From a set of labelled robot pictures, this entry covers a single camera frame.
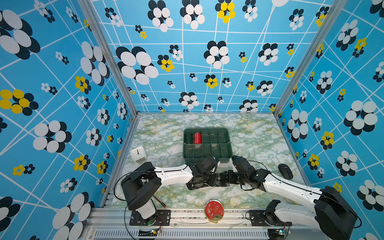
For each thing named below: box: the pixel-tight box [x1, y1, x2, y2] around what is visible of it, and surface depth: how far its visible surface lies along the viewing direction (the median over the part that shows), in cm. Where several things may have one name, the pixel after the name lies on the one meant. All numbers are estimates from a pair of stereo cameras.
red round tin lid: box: [205, 199, 225, 223], surface depth 75 cm
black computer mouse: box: [278, 163, 294, 180], surface depth 89 cm
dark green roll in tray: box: [184, 132, 193, 144], surface depth 101 cm
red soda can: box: [193, 132, 202, 144], surface depth 100 cm
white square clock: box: [130, 146, 147, 163], surface depth 96 cm
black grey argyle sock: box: [186, 173, 230, 190], surface depth 82 cm
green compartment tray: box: [182, 127, 233, 164], surface depth 101 cm
